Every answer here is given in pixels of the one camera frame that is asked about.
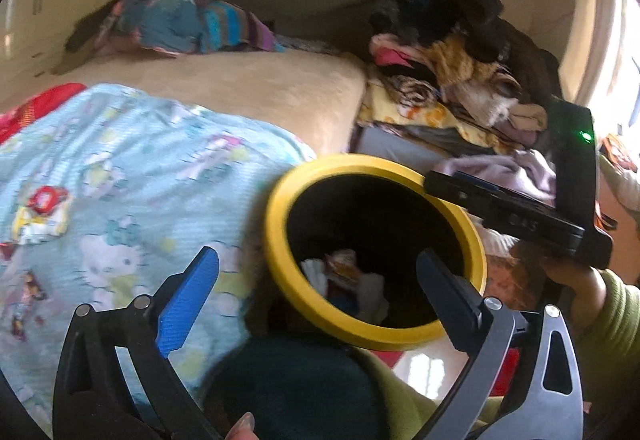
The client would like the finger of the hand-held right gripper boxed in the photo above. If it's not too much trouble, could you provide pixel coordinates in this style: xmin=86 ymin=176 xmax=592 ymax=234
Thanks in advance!
xmin=424 ymin=170 xmax=556 ymax=221

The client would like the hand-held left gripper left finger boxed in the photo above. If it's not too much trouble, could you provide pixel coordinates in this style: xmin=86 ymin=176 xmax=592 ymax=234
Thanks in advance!
xmin=52 ymin=246 xmax=221 ymax=440

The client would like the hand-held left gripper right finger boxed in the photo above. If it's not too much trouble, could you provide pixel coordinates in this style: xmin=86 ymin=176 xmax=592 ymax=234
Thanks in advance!
xmin=416 ymin=249 xmax=586 ymax=440

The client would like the yellow rimmed black bin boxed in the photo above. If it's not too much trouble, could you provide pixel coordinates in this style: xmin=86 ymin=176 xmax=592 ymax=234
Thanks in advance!
xmin=264 ymin=154 xmax=488 ymax=352

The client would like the orange white wrapper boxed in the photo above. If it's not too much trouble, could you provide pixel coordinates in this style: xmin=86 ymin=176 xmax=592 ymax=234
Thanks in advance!
xmin=325 ymin=250 xmax=361 ymax=291

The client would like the person's right hand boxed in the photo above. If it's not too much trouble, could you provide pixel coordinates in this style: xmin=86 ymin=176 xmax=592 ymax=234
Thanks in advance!
xmin=542 ymin=257 xmax=608 ymax=337

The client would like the person's left hand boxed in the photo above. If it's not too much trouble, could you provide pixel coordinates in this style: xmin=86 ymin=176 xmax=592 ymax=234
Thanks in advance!
xmin=225 ymin=412 xmax=257 ymax=440

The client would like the pile of clothes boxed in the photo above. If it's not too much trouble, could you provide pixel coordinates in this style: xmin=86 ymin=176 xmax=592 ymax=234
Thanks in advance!
xmin=357 ymin=0 xmax=566 ymax=208

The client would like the dark teal cloth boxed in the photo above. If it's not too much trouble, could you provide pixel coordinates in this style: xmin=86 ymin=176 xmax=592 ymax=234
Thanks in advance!
xmin=205 ymin=337 xmax=386 ymax=440

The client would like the light blue cartoon printed blanket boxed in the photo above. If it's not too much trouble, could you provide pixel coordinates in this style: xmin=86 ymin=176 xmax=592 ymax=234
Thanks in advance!
xmin=0 ymin=82 xmax=321 ymax=440

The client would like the brown chocolate bar wrapper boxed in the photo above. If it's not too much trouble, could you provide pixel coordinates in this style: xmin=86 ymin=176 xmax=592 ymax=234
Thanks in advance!
xmin=10 ymin=270 xmax=48 ymax=343

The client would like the beige curtain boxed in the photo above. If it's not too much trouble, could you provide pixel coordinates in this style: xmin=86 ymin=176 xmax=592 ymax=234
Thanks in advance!
xmin=570 ymin=0 xmax=640 ymax=131

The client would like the yellow snack wrapper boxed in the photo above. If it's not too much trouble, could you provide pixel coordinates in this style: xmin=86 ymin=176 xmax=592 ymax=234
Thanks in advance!
xmin=11 ymin=207 xmax=71 ymax=245

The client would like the beige bed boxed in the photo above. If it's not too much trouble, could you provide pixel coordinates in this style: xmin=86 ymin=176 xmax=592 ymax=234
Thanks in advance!
xmin=0 ymin=47 xmax=371 ymax=155

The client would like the red blanket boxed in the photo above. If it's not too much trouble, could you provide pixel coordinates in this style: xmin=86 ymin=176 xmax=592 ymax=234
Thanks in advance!
xmin=0 ymin=82 xmax=88 ymax=145

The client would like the colourful quilt pile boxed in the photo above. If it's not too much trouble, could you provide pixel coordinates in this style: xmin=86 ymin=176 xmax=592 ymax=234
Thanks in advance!
xmin=65 ymin=0 xmax=286 ymax=55

